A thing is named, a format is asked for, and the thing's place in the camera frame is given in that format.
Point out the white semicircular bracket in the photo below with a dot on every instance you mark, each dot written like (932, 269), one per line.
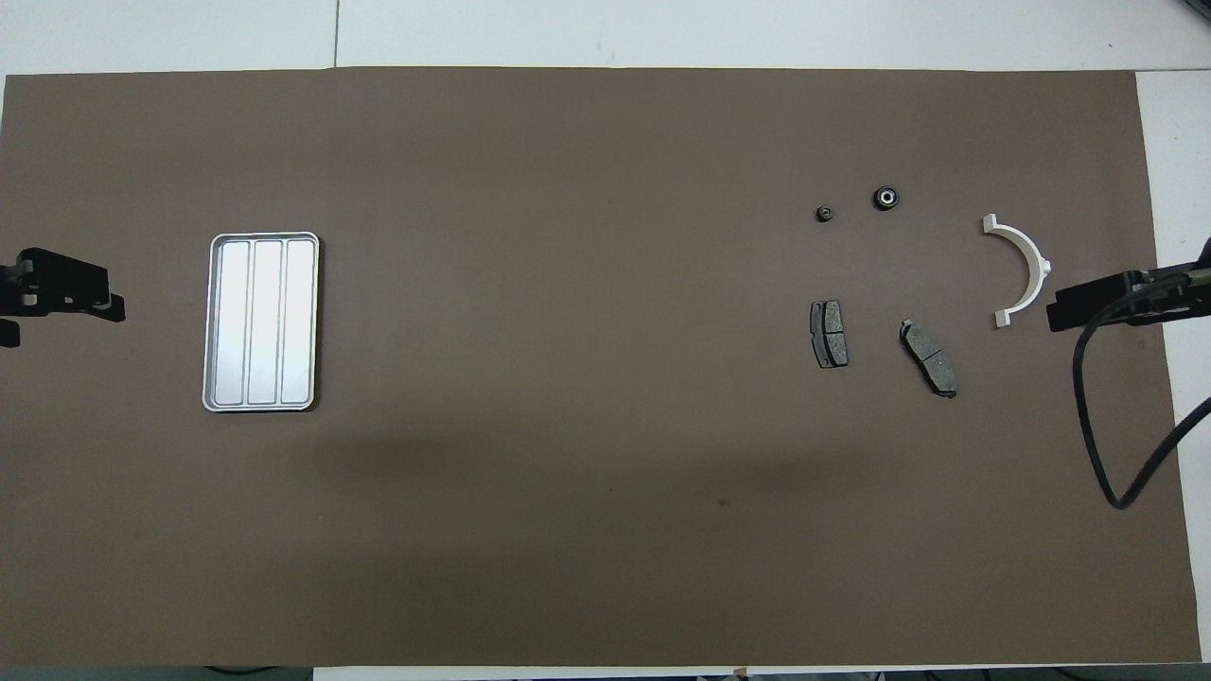
(1035, 265)

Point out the short dark brake pad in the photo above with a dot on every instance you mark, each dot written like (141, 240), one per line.
(831, 336)

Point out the silver metal tray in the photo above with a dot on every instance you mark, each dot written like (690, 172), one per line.
(265, 322)

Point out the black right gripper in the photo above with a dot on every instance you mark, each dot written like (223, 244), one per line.
(1088, 303)

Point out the brown table mat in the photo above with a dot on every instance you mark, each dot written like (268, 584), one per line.
(605, 426)

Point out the large black bearing gear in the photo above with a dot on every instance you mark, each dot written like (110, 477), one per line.
(886, 199)

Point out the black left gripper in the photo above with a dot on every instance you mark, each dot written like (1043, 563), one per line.
(66, 274)

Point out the long dark brake pad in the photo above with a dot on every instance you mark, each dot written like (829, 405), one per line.
(929, 359)

